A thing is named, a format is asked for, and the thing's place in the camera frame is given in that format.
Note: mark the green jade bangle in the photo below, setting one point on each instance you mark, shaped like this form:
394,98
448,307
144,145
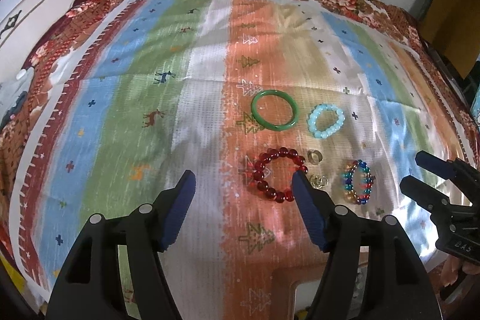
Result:
273,93

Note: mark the striped printed cloth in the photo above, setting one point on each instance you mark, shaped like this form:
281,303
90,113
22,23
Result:
150,42

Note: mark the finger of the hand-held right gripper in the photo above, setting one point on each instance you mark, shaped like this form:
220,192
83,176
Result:
459,172
422,194

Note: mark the person's right hand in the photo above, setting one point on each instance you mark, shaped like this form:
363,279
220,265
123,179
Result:
449,273

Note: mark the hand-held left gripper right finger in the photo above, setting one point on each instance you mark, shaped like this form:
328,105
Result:
308,215

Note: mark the brown cardboard box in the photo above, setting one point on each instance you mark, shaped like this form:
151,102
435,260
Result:
453,5

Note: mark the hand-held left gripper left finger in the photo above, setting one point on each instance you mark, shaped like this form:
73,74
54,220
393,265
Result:
179,212

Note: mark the white cabinet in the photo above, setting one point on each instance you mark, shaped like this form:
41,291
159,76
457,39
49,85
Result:
37,5

